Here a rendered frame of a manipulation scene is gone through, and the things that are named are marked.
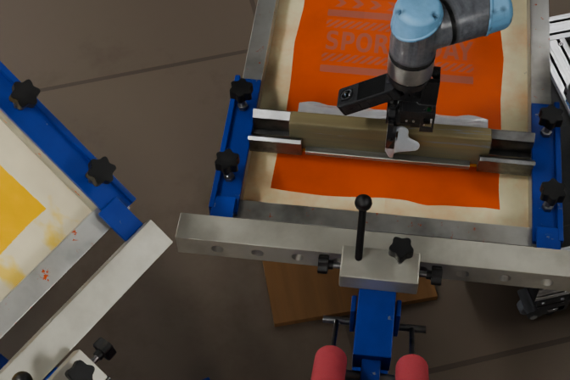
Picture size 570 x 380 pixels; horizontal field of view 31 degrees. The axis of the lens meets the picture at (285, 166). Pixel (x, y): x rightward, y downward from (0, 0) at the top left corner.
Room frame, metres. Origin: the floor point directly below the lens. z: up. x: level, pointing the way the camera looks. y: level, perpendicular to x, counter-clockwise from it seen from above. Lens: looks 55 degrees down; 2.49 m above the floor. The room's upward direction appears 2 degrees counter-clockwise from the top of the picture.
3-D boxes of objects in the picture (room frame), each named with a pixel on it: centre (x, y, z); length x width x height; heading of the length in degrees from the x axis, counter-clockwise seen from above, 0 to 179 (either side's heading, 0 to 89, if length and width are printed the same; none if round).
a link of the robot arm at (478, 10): (1.12, -0.30, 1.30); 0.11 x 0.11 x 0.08; 17
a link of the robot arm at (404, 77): (1.08, -0.21, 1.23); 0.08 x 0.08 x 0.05
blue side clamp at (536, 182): (1.01, -0.46, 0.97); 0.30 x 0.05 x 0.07; 171
